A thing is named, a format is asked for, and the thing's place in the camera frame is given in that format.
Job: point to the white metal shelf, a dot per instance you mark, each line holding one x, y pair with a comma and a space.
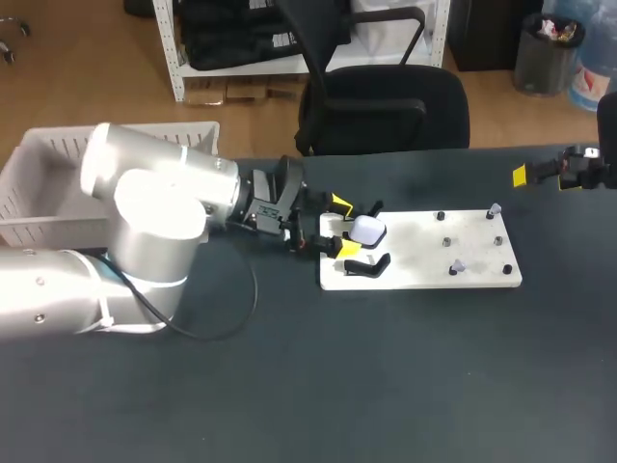
188, 72

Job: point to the blue water bottle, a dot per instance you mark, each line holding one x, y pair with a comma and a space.
595, 58

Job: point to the black cabinet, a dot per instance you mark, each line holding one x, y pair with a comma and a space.
487, 34

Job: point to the white earbud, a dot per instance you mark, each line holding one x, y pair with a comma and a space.
458, 265
494, 209

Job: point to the white earbud case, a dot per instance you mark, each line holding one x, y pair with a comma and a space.
368, 231

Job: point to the grey slotted basket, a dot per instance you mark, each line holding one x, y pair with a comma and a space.
43, 193

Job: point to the chair base with wheels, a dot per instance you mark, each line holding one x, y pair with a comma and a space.
12, 34

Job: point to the black bag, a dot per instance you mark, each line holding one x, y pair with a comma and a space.
241, 34

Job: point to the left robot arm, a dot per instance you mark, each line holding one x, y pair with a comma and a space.
144, 241

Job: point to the black office chair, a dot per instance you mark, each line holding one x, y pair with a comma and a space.
381, 106

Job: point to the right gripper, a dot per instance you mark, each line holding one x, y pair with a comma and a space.
585, 169

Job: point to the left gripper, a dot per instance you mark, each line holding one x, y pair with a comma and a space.
270, 202

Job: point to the black mesh waste bin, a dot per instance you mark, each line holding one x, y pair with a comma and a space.
547, 55

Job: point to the white plate with black stands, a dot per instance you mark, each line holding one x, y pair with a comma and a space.
434, 251

